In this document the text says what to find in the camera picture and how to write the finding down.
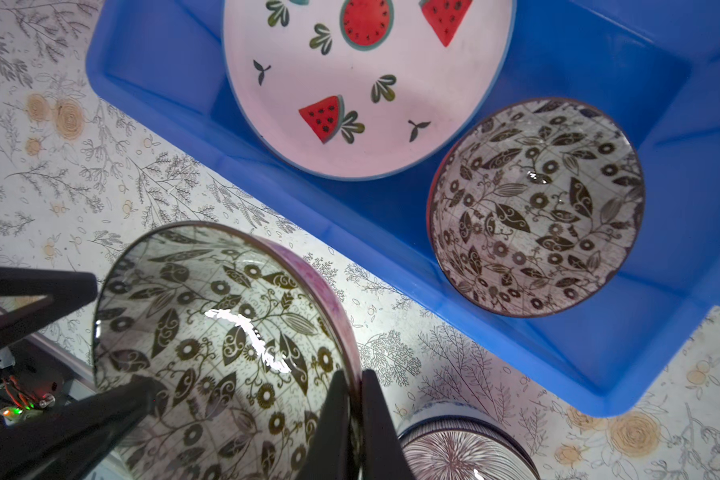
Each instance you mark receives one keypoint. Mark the striped bottom bowl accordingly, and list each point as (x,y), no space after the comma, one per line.
(451,440)

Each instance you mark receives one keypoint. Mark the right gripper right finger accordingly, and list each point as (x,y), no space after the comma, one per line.
(382,457)

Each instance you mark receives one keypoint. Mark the black leaf pattern bowl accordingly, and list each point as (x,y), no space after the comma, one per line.
(536,208)

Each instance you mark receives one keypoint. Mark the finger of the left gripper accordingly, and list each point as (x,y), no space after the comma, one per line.
(56,293)
(70,442)

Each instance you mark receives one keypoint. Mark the white watermelon plate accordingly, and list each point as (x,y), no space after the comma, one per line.
(360,90)

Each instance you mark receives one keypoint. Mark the blue plastic bin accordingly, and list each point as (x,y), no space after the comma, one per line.
(653,66)

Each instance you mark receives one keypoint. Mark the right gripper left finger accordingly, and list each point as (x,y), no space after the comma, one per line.
(330,456)

